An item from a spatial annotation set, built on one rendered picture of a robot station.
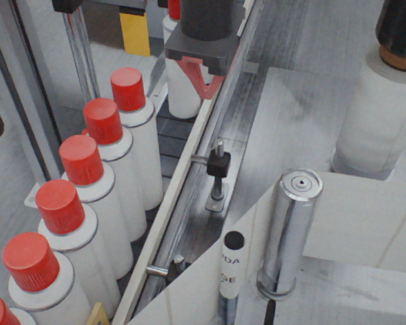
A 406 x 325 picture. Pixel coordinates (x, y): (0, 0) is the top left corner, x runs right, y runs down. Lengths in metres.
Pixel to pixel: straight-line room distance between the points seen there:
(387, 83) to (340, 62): 0.42
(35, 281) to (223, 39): 0.29
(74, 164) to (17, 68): 0.17
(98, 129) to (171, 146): 0.26
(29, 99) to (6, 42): 0.08
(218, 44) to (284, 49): 0.51
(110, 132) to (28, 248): 0.14
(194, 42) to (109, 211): 0.19
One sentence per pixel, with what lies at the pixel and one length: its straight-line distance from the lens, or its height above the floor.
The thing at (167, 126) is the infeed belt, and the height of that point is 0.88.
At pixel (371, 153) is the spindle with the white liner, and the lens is 0.61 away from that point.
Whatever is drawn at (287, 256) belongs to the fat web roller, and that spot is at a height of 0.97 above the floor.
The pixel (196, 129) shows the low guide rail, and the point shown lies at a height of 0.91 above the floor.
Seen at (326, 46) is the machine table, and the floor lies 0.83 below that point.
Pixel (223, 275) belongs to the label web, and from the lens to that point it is 0.40.
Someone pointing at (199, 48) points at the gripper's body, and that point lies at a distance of 0.47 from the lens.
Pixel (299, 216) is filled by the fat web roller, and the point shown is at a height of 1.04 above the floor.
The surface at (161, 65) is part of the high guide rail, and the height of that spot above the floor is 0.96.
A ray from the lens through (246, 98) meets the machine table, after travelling 0.84.
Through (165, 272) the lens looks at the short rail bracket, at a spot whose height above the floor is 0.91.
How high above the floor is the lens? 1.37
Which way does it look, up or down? 48 degrees down
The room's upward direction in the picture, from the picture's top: straight up
